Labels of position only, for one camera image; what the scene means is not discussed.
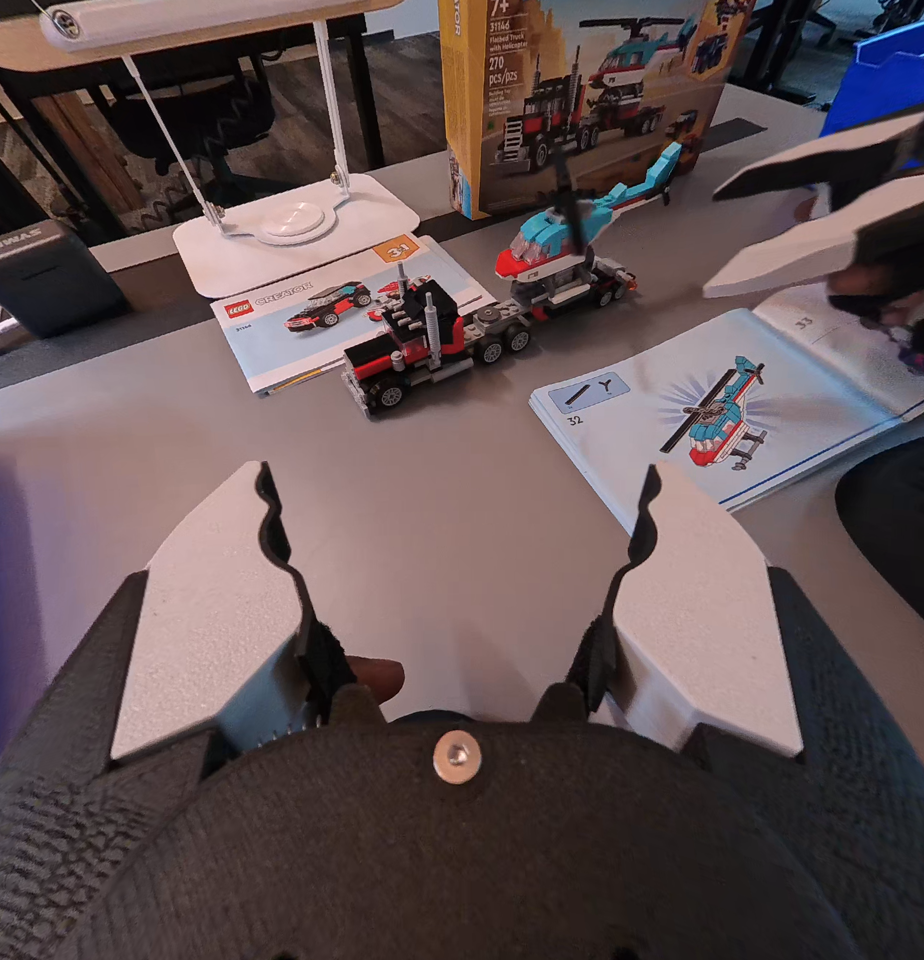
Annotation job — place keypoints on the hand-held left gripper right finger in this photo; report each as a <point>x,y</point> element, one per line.
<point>701,615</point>

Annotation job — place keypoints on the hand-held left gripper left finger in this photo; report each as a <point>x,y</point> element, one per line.
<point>214,615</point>

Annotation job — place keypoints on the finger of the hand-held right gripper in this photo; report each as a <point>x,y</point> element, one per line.
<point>829,161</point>
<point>791,259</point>

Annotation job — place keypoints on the light blue instruction booklet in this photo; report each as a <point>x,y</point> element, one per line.
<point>656,450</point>

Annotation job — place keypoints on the teal white lego helicopter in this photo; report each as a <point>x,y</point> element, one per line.
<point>544,232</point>

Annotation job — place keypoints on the black red lego truck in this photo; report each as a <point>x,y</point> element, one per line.
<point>402,352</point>

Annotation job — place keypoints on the lego set cardboard box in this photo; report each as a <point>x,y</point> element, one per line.
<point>582,112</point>

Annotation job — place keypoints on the person's right hand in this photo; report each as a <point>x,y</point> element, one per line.
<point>855,281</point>

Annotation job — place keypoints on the person's left hand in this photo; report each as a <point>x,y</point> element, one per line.
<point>375,675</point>

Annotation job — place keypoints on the blue plastic bin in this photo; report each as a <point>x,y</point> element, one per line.
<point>881,75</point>

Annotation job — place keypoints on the black office chair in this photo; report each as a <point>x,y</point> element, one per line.
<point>192,112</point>
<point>806,37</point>

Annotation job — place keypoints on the black quilted cushion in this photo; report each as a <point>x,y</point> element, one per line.
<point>904,525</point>

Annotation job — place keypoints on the car cover instruction booklet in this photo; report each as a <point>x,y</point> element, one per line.
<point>282,337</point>

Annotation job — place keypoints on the white desk lamp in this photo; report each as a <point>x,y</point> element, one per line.
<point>229,255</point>

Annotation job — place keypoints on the dark grey power bank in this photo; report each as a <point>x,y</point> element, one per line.
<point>49,285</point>

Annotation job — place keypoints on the wooden background table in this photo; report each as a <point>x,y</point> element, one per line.
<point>12,52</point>

